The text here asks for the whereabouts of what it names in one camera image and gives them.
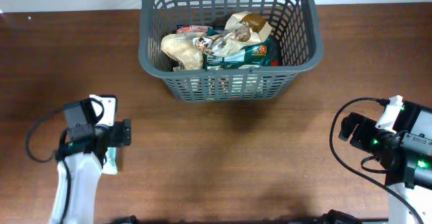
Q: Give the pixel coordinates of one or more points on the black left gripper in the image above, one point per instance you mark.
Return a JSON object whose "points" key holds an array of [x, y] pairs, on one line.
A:
{"points": [[125, 132]]}

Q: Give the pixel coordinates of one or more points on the brown wrapper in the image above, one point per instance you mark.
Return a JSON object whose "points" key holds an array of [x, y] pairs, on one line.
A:
{"points": [[180, 48], [242, 29]]}

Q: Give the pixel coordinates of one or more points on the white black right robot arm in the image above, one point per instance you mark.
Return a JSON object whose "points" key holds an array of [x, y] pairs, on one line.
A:
{"points": [[399, 156]]}

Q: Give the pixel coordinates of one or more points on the grey plastic basket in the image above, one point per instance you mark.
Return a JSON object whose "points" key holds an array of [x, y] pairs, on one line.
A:
{"points": [[295, 27]]}

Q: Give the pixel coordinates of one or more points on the green white snack bag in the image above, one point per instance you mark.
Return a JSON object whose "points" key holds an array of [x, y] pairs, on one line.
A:
{"points": [[249, 56]]}

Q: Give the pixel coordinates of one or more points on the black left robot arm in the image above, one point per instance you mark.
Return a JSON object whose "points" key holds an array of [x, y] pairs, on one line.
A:
{"points": [[91, 131]]}

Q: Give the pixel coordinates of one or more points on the light teal packet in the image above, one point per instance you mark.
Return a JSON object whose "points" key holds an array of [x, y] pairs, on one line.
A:
{"points": [[109, 163]]}

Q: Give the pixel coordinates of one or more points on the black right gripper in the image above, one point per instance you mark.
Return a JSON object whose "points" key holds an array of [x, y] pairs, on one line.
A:
{"points": [[346, 128]]}

